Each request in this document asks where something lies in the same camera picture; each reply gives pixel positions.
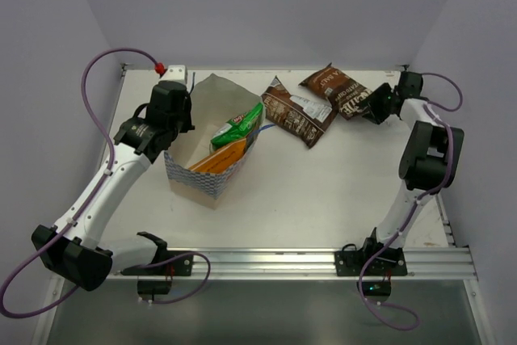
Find brown kettle chips bag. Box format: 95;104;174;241
262;77;338;149
299;63;372;120

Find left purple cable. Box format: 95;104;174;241
0;47;211;318

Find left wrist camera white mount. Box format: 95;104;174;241
154;62;188;85

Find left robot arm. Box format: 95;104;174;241
32;81;194;291

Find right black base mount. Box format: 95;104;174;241
334;238;408;301

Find aluminium rail frame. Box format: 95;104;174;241
49;71;484;344

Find green chips bag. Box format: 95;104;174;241
210;103;263;150

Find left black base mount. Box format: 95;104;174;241
121;232;194;301

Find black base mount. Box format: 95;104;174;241
334;238;408;301
121;232;194;301

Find blue checkered paper bag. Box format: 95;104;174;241
164;74;265;209

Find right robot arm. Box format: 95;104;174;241
359;71;464;275

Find orange snack bag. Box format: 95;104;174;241
188;138;246;174

